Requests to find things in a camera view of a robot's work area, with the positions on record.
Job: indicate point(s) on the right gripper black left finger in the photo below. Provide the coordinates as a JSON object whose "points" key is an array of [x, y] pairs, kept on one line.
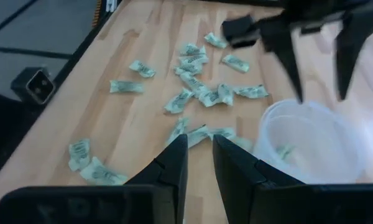
{"points": [[174, 174]]}

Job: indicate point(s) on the black hazard striped floor mat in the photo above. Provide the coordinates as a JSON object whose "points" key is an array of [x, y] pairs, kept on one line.
{"points": [[96, 14]]}

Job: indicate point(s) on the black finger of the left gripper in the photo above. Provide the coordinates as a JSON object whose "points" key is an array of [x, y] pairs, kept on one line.
{"points": [[349, 46], [283, 43]]}

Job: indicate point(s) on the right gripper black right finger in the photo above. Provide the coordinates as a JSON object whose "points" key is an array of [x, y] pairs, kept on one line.
{"points": [[236, 174]]}

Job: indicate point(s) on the black aluminium table frame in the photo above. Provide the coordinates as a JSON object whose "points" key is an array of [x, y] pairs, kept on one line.
{"points": [[77, 54]]}

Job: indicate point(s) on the clear round plastic container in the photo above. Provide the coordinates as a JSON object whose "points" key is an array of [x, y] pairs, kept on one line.
{"points": [[314, 130]]}

